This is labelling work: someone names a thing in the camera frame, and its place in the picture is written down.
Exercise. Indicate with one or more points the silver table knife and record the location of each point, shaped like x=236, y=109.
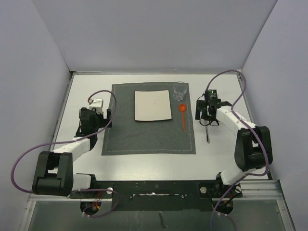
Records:
x=207, y=135

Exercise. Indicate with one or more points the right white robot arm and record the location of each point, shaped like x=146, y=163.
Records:
x=253, y=149

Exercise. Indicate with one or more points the orange plastic spoon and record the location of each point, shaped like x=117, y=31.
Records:
x=182, y=108

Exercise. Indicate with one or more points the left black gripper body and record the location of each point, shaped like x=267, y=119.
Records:
x=100, y=122

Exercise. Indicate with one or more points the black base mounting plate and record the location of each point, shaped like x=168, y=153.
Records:
x=163, y=195

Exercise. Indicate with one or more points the clear plastic cup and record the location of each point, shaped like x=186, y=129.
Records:
x=179, y=90

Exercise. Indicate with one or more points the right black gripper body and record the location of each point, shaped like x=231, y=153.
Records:
x=202, y=106

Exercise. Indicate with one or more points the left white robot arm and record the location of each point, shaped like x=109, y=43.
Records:
x=54, y=173

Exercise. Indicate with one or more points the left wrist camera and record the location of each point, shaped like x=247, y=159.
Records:
x=96, y=105

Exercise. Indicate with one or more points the grey cloth placemat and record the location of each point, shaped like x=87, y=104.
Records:
x=127, y=136

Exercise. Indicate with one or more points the white square plate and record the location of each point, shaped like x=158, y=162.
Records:
x=152, y=106

